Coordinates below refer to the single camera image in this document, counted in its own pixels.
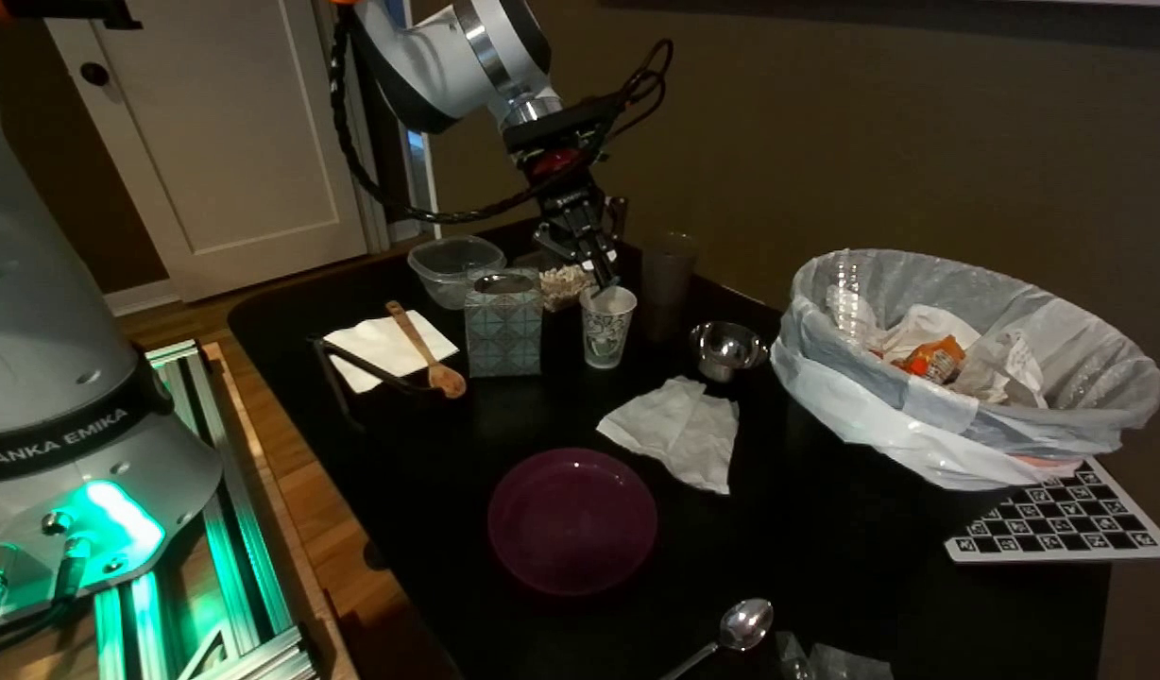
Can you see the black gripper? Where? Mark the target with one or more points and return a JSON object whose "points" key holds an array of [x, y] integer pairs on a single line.
{"points": [[578, 211]]}

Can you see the white patterned paper cup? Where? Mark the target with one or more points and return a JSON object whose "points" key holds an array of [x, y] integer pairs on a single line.
{"points": [[608, 330]]}

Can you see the clear food container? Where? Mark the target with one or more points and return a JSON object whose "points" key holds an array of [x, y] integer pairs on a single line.
{"points": [[561, 286]]}

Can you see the dark translucent tumbler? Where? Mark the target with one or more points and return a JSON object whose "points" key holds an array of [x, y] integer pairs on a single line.
{"points": [[665, 286]]}

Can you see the teal patterned tissue box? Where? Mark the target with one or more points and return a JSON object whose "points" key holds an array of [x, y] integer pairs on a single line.
{"points": [[503, 330]]}

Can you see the clear plastic bowl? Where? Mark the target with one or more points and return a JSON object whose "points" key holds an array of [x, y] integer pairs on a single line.
{"points": [[452, 266]]}

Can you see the small metal bowl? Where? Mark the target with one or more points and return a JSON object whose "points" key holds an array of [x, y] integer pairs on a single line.
{"points": [[726, 346]]}

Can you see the crumpled white napkin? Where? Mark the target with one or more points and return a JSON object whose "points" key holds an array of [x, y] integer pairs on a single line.
{"points": [[679, 427]]}

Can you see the wooden spoon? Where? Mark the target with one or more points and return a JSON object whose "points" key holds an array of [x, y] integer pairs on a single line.
{"points": [[442, 375]]}

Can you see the flat white paper napkin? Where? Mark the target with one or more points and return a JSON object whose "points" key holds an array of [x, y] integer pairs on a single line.
{"points": [[377, 339]]}

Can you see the black utensil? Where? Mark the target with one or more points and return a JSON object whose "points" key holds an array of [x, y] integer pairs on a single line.
{"points": [[364, 365]]}

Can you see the purple plate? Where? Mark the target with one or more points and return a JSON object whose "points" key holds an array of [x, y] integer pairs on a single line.
{"points": [[571, 524]]}

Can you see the orange white wrapper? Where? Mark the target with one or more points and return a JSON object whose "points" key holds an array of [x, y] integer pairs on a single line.
{"points": [[928, 352]]}

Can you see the white door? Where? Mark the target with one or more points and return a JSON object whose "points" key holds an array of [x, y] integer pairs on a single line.
{"points": [[242, 138]]}

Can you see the metal spoon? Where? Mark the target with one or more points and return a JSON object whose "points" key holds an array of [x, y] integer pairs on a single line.
{"points": [[745, 624]]}

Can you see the wooden platform board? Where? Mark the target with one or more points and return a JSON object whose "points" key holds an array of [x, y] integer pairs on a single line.
{"points": [[306, 541]]}

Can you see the crumpled white paper trash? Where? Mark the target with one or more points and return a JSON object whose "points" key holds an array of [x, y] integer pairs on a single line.
{"points": [[1008, 365]]}

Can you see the clear plastic wrapper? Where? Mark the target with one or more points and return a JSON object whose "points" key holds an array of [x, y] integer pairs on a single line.
{"points": [[838, 661]]}

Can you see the lined trash bin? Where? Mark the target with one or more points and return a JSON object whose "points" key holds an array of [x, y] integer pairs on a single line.
{"points": [[1082, 378]]}

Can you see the black white checkerboard card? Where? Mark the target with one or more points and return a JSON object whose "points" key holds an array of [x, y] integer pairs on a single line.
{"points": [[1064, 515]]}

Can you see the black door knob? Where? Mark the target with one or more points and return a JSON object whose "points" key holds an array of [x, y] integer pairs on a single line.
{"points": [[96, 73]]}

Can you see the aluminium rail frame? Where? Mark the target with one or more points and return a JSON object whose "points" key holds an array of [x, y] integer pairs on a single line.
{"points": [[226, 579]]}

